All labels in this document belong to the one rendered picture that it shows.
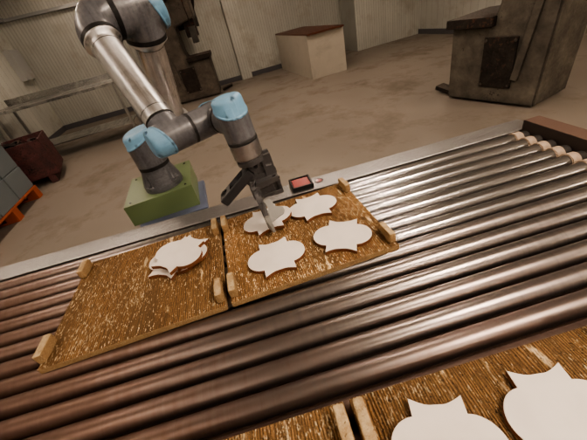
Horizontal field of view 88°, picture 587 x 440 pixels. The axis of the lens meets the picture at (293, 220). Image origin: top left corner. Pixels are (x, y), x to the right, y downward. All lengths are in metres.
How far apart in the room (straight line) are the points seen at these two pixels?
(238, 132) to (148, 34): 0.44
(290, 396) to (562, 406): 0.38
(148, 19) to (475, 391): 1.10
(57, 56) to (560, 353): 10.02
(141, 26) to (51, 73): 9.10
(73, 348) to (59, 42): 9.36
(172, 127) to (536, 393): 0.82
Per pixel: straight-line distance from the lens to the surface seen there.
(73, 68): 9.96
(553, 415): 0.57
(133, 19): 1.04
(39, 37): 10.07
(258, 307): 0.70
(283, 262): 0.73
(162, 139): 0.78
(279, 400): 0.58
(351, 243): 0.74
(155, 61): 1.11
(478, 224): 0.86
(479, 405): 0.56
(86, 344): 0.84
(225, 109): 0.72
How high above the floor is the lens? 1.44
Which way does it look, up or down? 35 degrees down
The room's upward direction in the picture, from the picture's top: 15 degrees counter-clockwise
